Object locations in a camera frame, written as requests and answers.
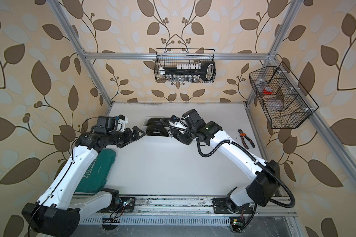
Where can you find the black socket set rail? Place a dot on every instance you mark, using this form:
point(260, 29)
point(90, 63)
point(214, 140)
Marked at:
point(200, 71)

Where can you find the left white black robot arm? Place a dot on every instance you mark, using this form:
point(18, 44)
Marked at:
point(53, 214)

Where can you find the right wire basket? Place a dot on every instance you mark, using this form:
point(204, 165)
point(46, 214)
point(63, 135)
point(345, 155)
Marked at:
point(290, 104)

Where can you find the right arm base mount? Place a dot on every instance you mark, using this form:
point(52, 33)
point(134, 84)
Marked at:
point(222, 206)

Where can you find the black belt long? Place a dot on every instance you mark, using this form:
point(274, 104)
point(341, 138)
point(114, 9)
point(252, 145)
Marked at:
point(157, 122)

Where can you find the white divided storage tray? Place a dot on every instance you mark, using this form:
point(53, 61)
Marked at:
point(148, 118)

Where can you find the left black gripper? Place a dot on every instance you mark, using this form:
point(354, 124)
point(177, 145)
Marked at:
point(129, 138)

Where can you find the orange black pliers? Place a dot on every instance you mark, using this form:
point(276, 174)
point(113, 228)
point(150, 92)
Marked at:
point(245, 138)

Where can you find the black belt front loop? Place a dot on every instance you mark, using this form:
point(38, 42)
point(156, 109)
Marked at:
point(156, 130)

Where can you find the aluminium front rail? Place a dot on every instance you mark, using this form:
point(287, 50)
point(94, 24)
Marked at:
point(153, 205)

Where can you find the red item in basket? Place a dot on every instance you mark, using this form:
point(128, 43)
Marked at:
point(268, 91)

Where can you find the green plastic tool case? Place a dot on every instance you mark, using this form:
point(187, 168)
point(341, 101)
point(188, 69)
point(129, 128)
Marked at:
point(95, 177)

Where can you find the wire basket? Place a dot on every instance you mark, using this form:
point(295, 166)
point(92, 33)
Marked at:
point(290, 104)
point(173, 56)

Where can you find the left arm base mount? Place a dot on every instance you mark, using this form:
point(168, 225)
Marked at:
point(118, 204)

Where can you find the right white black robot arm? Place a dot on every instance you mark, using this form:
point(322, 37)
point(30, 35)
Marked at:
point(265, 183)

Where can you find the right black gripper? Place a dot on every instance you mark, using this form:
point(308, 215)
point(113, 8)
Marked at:
point(186, 140)

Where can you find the back wire basket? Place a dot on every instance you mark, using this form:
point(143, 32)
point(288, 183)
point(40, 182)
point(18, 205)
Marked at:
point(173, 56)

